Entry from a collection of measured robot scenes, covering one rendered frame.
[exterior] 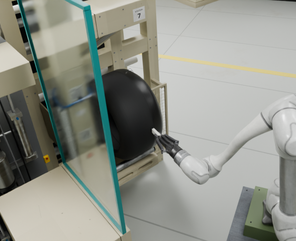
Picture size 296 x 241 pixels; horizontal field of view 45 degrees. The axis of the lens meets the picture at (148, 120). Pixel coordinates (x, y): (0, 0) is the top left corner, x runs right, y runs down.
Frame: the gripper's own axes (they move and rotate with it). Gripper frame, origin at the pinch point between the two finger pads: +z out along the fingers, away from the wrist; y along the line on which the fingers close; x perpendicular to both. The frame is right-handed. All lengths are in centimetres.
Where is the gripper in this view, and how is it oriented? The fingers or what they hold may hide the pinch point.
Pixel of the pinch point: (156, 133)
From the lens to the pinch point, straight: 212.0
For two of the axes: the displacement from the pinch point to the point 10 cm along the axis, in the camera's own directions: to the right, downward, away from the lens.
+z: -6.1, -5.6, 5.6
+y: -8.0, 4.0, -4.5
